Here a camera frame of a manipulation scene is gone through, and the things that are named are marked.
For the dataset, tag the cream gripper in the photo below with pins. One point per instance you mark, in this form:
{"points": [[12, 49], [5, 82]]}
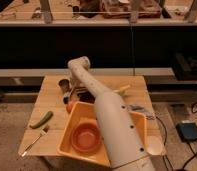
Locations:
{"points": [[74, 81]]}

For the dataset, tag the dish brush with wooden handle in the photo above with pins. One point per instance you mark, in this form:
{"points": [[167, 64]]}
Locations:
{"points": [[67, 96]]}

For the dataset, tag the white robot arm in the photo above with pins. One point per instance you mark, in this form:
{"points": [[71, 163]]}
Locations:
{"points": [[124, 147]]}

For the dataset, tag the striped dark block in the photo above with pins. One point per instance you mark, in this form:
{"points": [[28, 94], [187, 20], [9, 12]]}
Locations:
{"points": [[81, 90]]}

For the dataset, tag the small metal cup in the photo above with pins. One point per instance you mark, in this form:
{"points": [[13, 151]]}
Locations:
{"points": [[64, 85]]}

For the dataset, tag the dark brown bowl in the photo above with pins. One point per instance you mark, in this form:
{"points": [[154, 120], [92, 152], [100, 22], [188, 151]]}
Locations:
{"points": [[86, 97]]}

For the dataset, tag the wooden table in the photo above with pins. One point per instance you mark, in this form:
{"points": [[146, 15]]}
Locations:
{"points": [[50, 99]]}

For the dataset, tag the orange ball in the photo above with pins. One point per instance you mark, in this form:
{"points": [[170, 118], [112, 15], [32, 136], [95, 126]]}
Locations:
{"points": [[69, 106]]}

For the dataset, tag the green cucumber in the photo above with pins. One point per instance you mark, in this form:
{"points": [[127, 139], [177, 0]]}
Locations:
{"points": [[43, 120]]}

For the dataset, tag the yellow green toy vegetable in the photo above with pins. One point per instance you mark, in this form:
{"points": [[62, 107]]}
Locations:
{"points": [[121, 90]]}

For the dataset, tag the yellow plastic tub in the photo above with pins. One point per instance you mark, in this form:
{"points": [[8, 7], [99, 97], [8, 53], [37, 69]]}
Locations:
{"points": [[84, 112]]}

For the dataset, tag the orange bowl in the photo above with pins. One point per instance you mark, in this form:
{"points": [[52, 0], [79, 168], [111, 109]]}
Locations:
{"points": [[85, 138]]}

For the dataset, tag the silver fork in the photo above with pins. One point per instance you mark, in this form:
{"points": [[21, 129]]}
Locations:
{"points": [[42, 133]]}

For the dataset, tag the purple grey cloth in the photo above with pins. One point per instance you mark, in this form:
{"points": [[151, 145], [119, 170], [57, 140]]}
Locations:
{"points": [[143, 110]]}

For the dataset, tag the black foot pedal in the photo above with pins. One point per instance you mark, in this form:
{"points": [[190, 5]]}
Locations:
{"points": [[187, 132]]}

